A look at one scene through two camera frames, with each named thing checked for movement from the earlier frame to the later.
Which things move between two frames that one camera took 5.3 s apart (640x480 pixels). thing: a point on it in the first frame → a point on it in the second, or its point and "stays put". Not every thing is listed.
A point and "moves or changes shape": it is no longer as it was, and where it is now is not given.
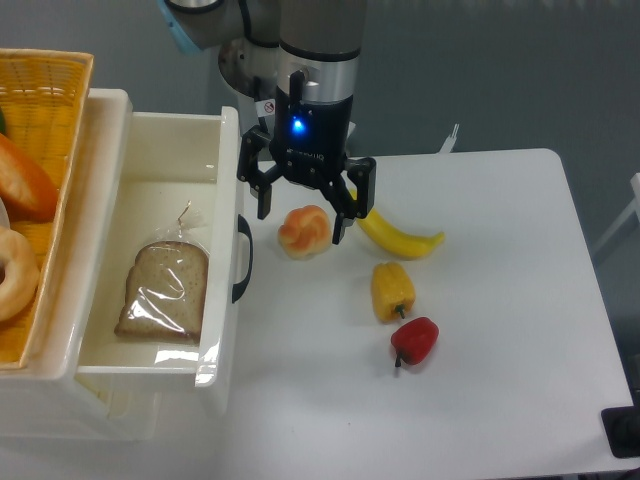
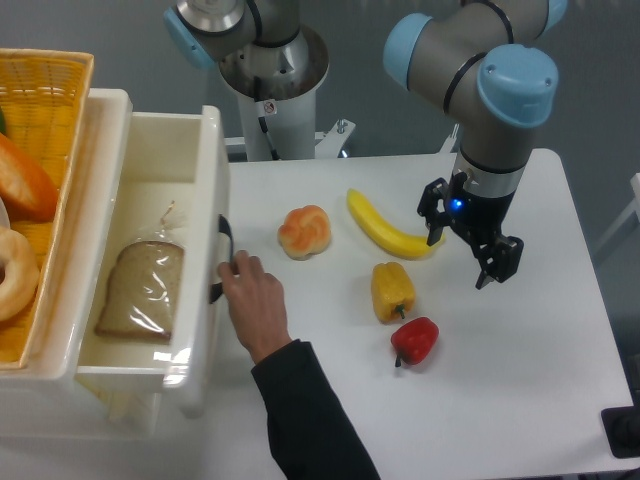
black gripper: (312, 139) → (482, 216)
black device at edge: (622, 428) stays put
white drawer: (172, 251) moves or changes shape
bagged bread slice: (165, 287) moves or changes shape
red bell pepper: (413, 340) stays put
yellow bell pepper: (392, 290) stays put
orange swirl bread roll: (305, 233) stays put
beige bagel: (22, 274) stays put
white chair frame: (634, 206) stays put
